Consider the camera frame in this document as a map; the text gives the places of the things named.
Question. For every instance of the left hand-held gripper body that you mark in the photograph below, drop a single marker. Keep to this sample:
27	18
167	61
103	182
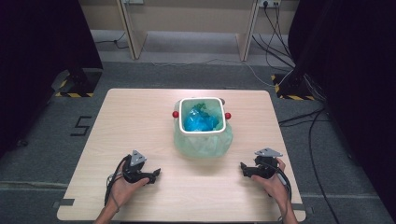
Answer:
132	172

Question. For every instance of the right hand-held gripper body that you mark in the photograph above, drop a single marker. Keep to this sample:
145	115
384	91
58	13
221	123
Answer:
264	168

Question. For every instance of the light green trash bag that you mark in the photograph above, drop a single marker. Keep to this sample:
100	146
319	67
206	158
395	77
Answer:
202	145

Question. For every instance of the cream plastic trash bin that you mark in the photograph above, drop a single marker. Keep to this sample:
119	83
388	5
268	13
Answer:
176	105

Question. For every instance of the person's left hand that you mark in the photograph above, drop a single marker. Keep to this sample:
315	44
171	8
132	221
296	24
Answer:
123	191

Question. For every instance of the person's right hand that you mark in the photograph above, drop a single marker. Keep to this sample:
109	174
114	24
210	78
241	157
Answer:
275	189

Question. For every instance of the black stand base striped tape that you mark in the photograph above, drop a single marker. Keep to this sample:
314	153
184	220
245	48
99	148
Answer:
77	84
294	88

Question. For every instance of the person in black clothes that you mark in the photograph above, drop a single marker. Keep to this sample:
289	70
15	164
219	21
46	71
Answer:
351	77

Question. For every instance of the black curtain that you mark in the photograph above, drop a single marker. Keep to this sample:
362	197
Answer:
40	56

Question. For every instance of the white wall power socket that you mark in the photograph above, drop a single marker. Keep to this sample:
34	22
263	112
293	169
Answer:
269	2

